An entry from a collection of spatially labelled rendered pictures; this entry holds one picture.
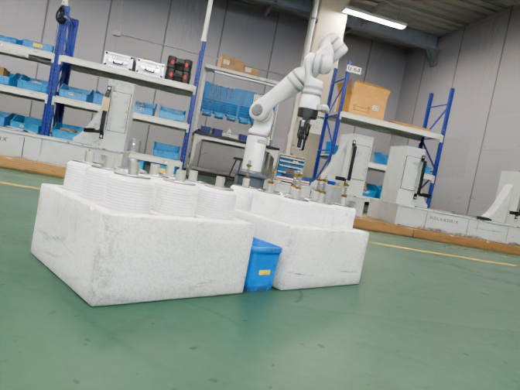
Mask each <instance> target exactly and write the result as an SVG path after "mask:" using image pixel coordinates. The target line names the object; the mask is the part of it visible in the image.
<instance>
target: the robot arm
mask: <svg viewBox="0 0 520 390"><path fill-rule="evenodd" d="M346 52H347V47H346V45H345V44H344V42H343V41H342V40H341V38H340V37H339V36H338V35H337V34H336V33H335V32H332V33H329V34H328V35H327V36H325V37H324V38H323V39H322V40H321V42H320V44H319V47H318V50H317V51H316V52H315V53H308V54H307V56H306V58H305V62H304V65H305V66H304V67H297V68H296V69H294V70H293V71H292V72H291V73H290V74H288V75H287V76H286V77H285V78H284V79H283V80H282V81H281V82H279V83H278V84H277V85H276V86H275V87H274V88H273V89H271V90H270V92H268V93H267V94H265V95H264V96H263V97H261V98H259V99H258V100H257V101H256V102H255V103H253V105H252V106H251V107H250V110H249V114H250V116H251V118H253V119H254V124H253V126H252V128H250V129H249V130H248V137H247V142H246V146H245V154H244V158H243V163H242V167H241V171H244V172H247V168H248V167H247V166H246V165H247V164H248V161H249V160H250V161H251V165H252V166H251V167H250V171H249V172H250V173H255V174H260V173H261V169H262V162H263V158H264V154H265V146H266V142H267V138H268V134H269V133H270V130H271V126H272V120H273V115H274V112H273V108H274V107H275V106H276V105H277V104H279V103H280V102H282V101H284V100H286V99H289V98H291V97H293V96H295V95H296V94H298V93H299V92H300V91H301V90H302V89H303V94H302V97H301V99H300V103H299V110H298V113H297V116H298V117H300V118H302V120H300V121H299V128H298V132H297V138H298V139H297V143H296V149H298V150H302V151H303V150H304V149H305V144H306V140H307V139H308V136H309V133H310V128H311V124H310V120H316V119H317V115H318V111H320V112H322V113H325V114H329V111H330V109H329V108H328V106H327V105H326V104H320V99H321V94H322V90H323V82H322V81H321V80H317V79H316V77H317V76H318V75H320V74H328V73H329V72H331V70H332V68H333V64H334V63H335V62H337V61H338V60H339V59H340V58H341V57H342V56H343V55H344V54H345V53H346Z"/></svg>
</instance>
